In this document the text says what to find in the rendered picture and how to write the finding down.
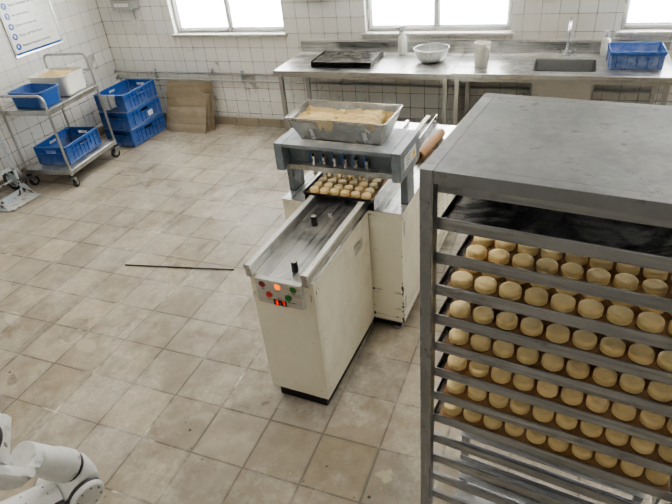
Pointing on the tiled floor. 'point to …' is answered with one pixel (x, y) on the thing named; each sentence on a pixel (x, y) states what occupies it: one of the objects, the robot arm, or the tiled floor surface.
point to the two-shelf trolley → (56, 131)
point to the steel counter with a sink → (504, 67)
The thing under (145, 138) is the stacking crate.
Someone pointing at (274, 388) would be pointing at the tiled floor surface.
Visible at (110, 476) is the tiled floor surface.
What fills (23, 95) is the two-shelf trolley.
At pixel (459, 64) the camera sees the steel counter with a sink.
